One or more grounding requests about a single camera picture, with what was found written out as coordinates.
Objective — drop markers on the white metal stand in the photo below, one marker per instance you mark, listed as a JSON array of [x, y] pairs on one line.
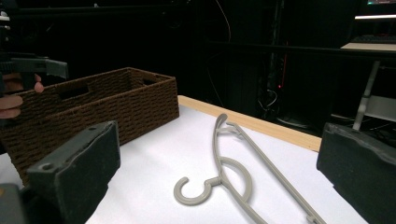
[[367, 96]]

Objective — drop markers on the dark keyboard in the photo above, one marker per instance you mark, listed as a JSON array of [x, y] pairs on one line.
[[373, 39]]

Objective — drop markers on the grey plastic clothes hanger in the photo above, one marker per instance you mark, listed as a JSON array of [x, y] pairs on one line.
[[230, 174]]

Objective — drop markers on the brown woven basket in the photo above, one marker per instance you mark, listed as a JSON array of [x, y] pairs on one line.
[[93, 115]]

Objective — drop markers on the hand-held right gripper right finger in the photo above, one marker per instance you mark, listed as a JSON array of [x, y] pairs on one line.
[[358, 169]]

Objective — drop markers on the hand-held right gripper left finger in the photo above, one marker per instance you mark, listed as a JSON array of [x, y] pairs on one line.
[[74, 174]]

